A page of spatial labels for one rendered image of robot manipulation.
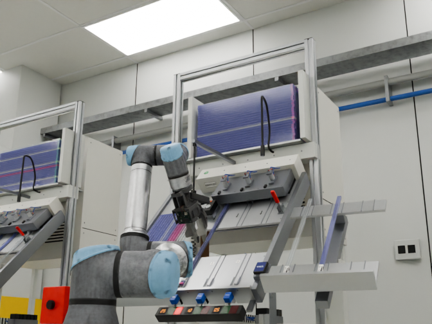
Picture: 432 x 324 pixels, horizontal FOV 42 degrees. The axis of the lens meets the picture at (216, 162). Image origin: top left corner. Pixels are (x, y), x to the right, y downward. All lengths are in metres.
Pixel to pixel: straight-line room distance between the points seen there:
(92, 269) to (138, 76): 3.98
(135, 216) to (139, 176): 0.15
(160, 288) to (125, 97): 4.01
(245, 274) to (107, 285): 0.72
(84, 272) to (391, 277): 2.65
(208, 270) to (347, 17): 2.79
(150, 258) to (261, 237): 1.31
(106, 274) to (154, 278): 0.12
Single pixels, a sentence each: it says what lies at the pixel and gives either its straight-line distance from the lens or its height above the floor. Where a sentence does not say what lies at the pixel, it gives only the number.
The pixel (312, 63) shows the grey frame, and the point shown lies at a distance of 2.67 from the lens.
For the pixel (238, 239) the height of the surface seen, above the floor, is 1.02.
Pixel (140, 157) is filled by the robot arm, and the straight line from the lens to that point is 2.03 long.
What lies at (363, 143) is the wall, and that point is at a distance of 4.04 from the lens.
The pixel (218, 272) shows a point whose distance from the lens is 2.10.
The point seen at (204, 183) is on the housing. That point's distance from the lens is 2.61.
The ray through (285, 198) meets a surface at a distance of 2.34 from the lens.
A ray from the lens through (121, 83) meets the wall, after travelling 5.42.
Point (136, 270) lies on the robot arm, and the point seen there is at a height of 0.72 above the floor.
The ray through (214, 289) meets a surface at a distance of 2.00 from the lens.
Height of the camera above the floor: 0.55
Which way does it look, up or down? 18 degrees up
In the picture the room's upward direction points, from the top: 1 degrees clockwise
